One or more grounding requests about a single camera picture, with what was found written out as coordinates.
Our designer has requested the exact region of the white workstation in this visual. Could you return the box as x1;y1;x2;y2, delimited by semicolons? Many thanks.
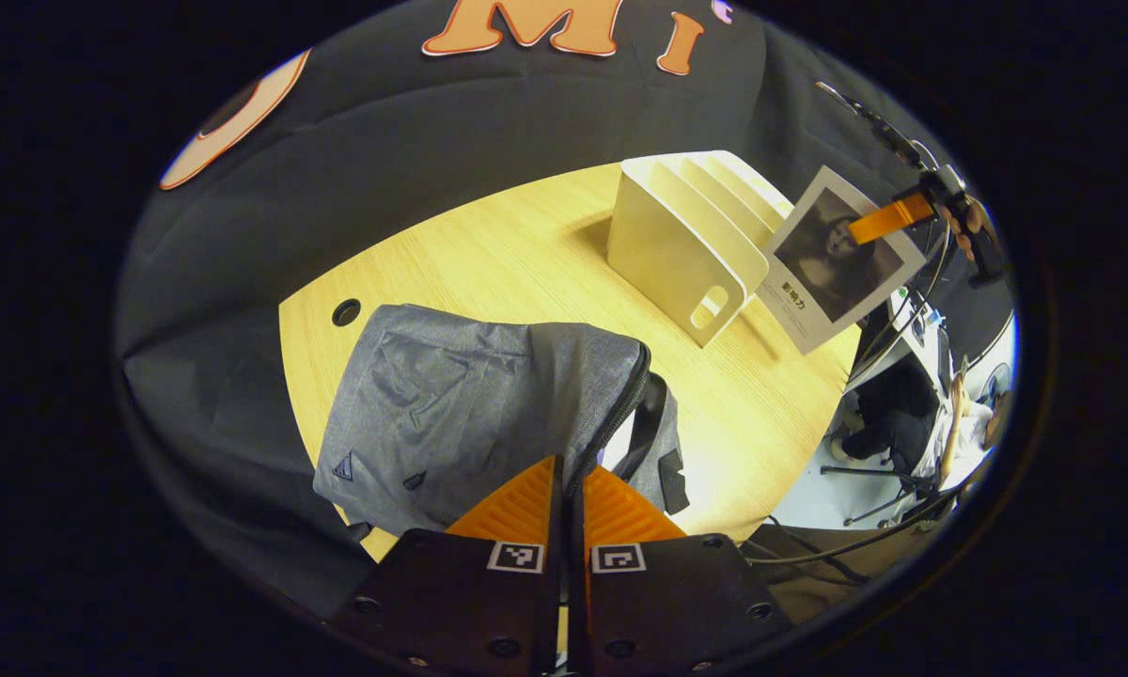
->
888;287;955;377

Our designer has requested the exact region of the grey schoolbag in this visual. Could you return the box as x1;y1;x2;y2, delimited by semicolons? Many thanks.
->
313;303;690;537

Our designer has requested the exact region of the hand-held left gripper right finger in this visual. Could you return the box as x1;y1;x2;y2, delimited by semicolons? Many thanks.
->
569;464;796;674

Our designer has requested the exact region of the black backdrop cloth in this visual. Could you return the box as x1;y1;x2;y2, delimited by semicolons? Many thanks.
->
113;0;960;612

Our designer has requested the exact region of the white bookshelf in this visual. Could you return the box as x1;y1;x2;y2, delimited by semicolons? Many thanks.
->
606;150;795;349

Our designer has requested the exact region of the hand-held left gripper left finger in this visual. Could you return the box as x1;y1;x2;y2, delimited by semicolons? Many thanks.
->
327;455;567;676

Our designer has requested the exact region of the white portrait cover book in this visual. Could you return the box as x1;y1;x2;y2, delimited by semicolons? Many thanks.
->
757;166;929;356

